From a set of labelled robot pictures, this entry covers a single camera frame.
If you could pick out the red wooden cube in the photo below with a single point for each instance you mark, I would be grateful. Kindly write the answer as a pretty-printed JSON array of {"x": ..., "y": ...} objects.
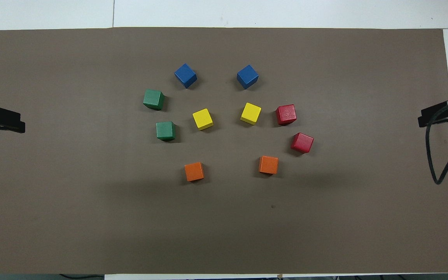
[
  {"x": 286, "y": 114},
  {"x": 301, "y": 142}
]

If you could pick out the yellow wooden cube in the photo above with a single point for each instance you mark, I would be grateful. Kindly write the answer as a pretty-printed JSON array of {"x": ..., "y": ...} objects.
[
  {"x": 251, "y": 113},
  {"x": 202, "y": 119}
]

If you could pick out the brown paper table mat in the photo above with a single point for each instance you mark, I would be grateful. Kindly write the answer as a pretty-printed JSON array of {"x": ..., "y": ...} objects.
[{"x": 91, "y": 214}]

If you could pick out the blue wooden cube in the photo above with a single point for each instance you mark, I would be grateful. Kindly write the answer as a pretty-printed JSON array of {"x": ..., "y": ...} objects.
[
  {"x": 247, "y": 76},
  {"x": 185, "y": 75}
]

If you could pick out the green wooden cube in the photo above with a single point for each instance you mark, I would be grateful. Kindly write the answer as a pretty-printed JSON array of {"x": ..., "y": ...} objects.
[
  {"x": 153, "y": 98},
  {"x": 165, "y": 130}
]

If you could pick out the orange wooden cube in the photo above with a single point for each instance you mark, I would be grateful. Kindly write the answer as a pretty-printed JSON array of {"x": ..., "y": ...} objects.
[
  {"x": 194, "y": 171},
  {"x": 268, "y": 165}
]

